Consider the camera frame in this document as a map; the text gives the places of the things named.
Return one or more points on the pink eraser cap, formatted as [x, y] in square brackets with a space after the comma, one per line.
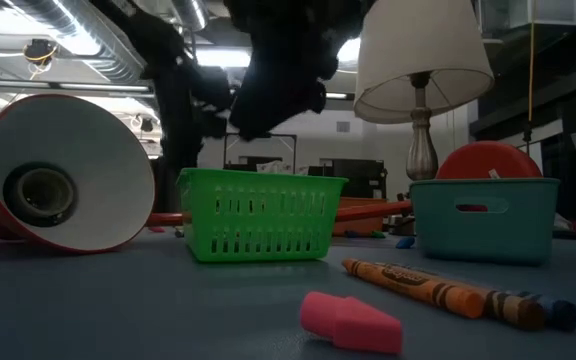
[348, 322]
[157, 229]

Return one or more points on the blue eraser cap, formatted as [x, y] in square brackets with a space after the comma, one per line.
[351, 234]
[405, 243]

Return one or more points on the black cabinet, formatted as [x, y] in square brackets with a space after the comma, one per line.
[368, 180]

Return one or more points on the white shade table lamp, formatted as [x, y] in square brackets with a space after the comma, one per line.
[418, 40]

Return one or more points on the teal plastic bin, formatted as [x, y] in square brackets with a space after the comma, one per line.
[443, 240]

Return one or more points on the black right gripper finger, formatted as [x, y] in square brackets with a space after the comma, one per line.
[278, 75]

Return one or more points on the ceiling light bar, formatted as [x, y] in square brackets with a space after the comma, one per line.
[18, 83]

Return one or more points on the small wall vent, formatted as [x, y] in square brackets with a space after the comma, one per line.
[343, 126]

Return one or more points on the silver ventilation duct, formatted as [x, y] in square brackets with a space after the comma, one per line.
[195, 15]

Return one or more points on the green plastic basket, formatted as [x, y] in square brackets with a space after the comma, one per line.
[268, 223]

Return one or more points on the ribbed ventilation duct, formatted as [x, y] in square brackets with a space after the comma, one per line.
[93, 30]

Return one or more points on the orange crayon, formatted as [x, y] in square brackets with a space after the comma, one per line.
[418, 290]

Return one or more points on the black metal frame stand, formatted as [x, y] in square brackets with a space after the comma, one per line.
[295, 155]

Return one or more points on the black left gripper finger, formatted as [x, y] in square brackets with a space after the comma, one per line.
[183, 147]

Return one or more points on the orange plastic bin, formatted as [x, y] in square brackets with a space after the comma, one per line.
[363, 227]

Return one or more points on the black ceiling device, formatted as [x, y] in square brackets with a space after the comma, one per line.
[39, 50]

